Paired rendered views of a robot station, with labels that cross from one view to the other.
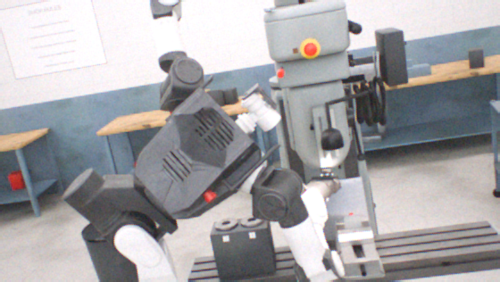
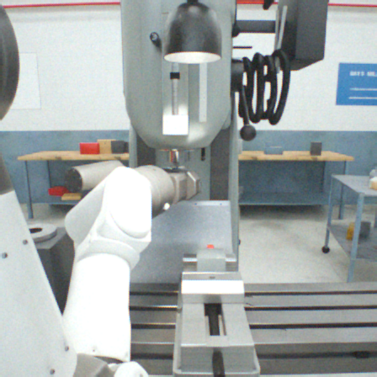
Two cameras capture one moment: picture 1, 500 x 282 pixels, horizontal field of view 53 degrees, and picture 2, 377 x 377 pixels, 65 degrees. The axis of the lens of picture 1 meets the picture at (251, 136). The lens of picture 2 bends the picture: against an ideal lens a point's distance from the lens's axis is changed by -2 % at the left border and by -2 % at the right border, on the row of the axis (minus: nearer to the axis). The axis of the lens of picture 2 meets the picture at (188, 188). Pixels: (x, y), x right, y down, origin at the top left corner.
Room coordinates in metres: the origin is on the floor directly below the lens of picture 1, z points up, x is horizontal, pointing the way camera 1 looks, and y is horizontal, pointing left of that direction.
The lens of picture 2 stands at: (1.16, -0.20, 1.36)
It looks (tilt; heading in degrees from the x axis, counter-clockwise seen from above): 13 degrees down; 354
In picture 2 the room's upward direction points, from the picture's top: straight up
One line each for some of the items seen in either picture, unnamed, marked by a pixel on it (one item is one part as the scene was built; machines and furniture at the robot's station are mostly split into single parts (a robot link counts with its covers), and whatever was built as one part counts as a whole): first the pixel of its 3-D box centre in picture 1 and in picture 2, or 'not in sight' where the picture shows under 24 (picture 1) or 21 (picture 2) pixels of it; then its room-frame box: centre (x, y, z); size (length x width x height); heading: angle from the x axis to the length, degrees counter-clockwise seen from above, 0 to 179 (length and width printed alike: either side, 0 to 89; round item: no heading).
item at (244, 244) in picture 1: (243, 244); (18, 273); (1.79, 0.10, 1.04); 0.22 x 0.12 x 0.20; 83
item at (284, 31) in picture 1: (304, 27); not in sight; (1.79, -0.25, 1.81); 0.47 x 0.26 x 0.16; 173
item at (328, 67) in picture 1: (310, 62); not in sight; (1.82, -0.26, 1.68); 0.34 x 0.24 x 0.10; 173
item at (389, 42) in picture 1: (392, 55); (300, 27); (2.04, -0.62, 1.62); 0.20 x 0.09 x 0.21; 173
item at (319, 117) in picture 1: (321, 136); (175, 67); (1.67, -0.24, 1.44); 0.04 x 0.04 x 0.21; 83
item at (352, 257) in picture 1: (355, 241); (210, 294); (1.74, -0.32, 0.99); 0.35 x 0.15 x 0.11; 173
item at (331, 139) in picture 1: (331, 137); (192, 31); (1.55, -0.25, 1.47); 0.07 x 0.07 x 0.06
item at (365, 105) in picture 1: (363, 103); (252, 87); (2.02, -0.48, 1.45); 0.18 x 0.16 x 0.21; 173
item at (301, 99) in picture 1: (319, 121); (178, 63); (1.78, -0.25, 1.47); 0.21 x 0.19 x 0.32; 83
